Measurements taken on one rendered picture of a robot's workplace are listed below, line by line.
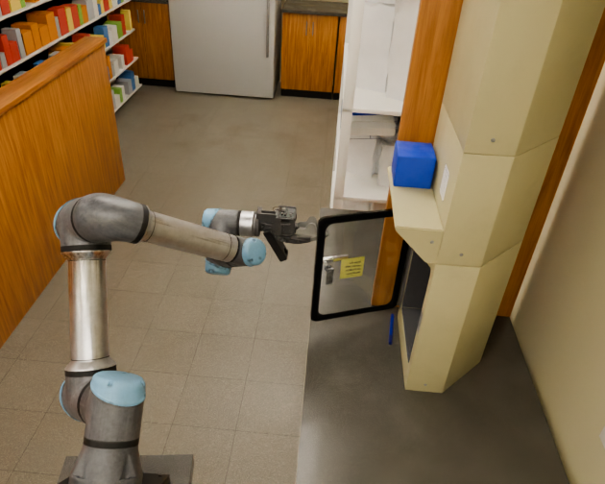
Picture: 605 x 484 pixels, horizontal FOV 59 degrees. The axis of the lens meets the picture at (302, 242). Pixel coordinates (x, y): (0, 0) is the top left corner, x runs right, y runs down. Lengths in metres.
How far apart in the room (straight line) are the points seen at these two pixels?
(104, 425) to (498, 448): 1.01
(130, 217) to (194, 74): 5.27
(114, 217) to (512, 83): 0.88
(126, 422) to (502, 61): 1.06
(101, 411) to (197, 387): 1.64
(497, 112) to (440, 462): 0.90
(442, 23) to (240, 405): 1.99
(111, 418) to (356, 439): 0.65
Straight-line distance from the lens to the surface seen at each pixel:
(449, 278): 1.39
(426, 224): 1.31
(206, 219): 1.56
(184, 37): 6.37
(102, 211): 1.26
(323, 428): 1.54
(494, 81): 1.16
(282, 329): 3.13
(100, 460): 1.26
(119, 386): 1.24
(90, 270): 1.35
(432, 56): 1.51
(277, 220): 1.51
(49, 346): 3.25
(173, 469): 1.49
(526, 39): 1.15
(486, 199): 1.27
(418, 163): 1.43
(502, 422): 1.69
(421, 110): 1.55
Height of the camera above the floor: 2.19
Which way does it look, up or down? 35 degrees down
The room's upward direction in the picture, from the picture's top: 4 degrees clockwise
